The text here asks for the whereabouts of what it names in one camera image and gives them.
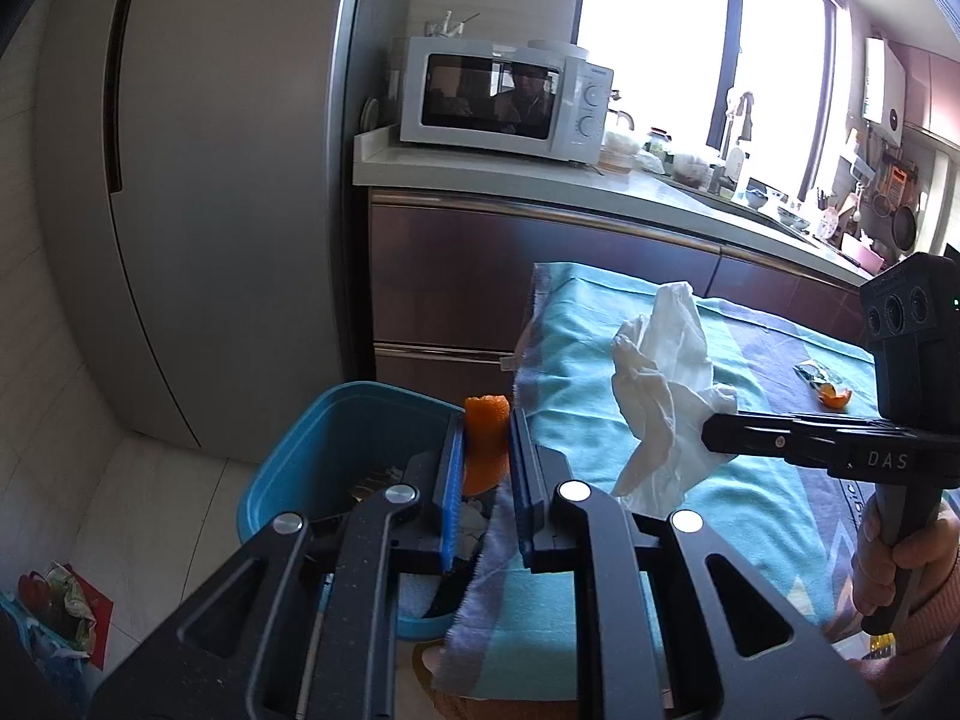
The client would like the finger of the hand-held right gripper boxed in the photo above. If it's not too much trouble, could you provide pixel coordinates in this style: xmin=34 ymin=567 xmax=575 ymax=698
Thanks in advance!
xmin=701 ymin=412 xmax=833 ymax=467

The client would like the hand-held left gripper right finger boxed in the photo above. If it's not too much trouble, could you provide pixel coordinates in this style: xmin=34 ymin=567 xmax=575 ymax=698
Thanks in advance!
xmin=510 ymin=409 xmax=882 ymax=720

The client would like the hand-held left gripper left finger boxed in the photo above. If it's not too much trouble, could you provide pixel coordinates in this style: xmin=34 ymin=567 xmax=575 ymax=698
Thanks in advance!
xmin=88 ymin=409 xmax=466 ymax=720

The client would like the white tissue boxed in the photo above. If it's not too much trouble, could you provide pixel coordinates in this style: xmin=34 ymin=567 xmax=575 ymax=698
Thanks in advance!
xmin=610 ymin=281 xmax=740 ymax=518

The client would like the blue plastic bin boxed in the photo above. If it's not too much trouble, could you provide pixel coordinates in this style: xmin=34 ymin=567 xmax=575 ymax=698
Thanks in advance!
xmin=238 ymin=381 xmax=511 ymax=642

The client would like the person's right forearm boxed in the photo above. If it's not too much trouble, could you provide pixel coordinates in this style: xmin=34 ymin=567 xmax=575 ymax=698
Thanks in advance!
xmin=847 ymin=562 xmax=960 ymax=700

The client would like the person's right hand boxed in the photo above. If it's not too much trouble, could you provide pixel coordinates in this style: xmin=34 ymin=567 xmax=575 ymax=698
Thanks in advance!
xmin=851 ymin=499 xmax=960 ymax=638

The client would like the brown snack wrapper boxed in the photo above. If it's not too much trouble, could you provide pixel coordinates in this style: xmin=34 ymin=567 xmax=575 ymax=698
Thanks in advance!
xmin=793 ymin=360 xmax=841 ymax=395

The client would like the pink bowl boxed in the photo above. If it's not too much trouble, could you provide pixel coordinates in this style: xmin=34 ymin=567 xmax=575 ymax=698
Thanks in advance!
xmin=840 ymin=232 xmax=886 ymax=271

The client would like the hanging frying pan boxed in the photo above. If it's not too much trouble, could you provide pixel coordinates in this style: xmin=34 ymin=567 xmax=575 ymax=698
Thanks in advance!
xmin=889 ymin=204 xmax=920 ymax=252

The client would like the teal table cloth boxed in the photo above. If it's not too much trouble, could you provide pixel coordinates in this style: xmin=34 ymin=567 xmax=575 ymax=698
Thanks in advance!
xmin=439 ymin=261 xmax=886 ymax=698

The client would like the brown kitchen counter cabinet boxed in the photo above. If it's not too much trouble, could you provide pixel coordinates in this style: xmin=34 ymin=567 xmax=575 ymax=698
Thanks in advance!
xmin=352 ymin=124 xmax=875 ymax=458

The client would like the white water heater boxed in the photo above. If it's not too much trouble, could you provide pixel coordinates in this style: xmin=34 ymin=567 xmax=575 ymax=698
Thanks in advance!
xmin=861 ymin=36 xmax=908 ymax=149

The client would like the metal kitchen faucet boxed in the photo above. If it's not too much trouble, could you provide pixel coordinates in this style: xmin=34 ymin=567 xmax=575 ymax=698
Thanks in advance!
xmin=721 ymin=88 xmax=757 ymax=166

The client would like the clear plastic food container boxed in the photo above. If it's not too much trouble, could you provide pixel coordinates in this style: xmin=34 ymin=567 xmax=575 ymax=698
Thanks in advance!
xmin=600 ymin=131 xmax=638 ymax=173

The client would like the white microwave oven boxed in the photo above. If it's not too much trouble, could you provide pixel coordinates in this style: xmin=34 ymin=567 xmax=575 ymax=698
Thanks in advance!
xmin=397 ymin=36 xmax=616 ymax=166

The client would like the colourful bag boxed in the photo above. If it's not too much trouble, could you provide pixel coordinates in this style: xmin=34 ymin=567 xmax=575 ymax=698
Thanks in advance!
xmin=0 ymin=561 xmax=113 ymax=680

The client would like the grey refrigerator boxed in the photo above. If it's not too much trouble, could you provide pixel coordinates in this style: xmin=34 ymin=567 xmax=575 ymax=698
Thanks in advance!
xmin=34 ymin=0 xmax=376 ymax=458

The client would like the kitchen window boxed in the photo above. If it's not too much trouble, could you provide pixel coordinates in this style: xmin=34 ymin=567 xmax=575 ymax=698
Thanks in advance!
xmin=574 ymin=0 xmax=852 ymax=200

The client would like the white bowl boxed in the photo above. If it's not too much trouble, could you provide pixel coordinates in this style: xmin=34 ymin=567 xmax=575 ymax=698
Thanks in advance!
xmin=525 ymin=39 xmax=590 ymax=61

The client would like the pink wall cabinet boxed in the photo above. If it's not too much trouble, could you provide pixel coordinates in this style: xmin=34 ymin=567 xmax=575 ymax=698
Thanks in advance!
xmin=900 ymin=41 xmax=960 ymax=143

